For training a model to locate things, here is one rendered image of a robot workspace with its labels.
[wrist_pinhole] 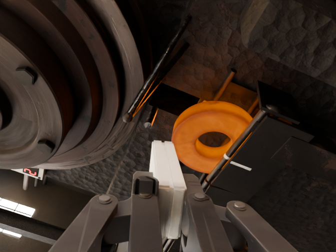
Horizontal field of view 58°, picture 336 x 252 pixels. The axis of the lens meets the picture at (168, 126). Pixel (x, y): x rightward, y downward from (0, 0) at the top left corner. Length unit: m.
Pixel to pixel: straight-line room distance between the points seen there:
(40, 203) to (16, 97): 11.43
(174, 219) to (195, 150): 0.41
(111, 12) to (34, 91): 0.14
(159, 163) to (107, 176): 0.72
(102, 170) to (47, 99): 0.49
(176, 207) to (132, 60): 0.32
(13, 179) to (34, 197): 1.01
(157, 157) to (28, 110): 0.31
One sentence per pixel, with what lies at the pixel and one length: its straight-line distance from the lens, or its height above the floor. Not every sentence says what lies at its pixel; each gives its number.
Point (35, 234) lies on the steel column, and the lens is 7.40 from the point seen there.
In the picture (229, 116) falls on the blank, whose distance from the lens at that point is 0.51.
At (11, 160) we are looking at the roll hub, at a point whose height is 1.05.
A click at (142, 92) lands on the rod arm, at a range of 0.41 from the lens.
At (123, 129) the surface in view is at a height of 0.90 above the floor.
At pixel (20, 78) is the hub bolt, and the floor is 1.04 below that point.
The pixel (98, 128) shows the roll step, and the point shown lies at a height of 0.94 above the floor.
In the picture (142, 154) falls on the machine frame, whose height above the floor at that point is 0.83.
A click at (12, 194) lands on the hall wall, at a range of 12.03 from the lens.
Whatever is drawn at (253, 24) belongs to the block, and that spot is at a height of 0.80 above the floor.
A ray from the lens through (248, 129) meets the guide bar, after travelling 0.51.
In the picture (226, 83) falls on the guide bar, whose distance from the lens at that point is 0.55.
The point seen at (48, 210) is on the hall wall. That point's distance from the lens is 11.75.
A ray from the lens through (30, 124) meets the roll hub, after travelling 0.48.
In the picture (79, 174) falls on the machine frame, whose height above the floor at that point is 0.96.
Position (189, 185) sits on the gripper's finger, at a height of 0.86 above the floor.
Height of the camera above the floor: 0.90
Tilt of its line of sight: 8 degrees down
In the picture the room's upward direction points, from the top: 69 degrees counter-clockwise
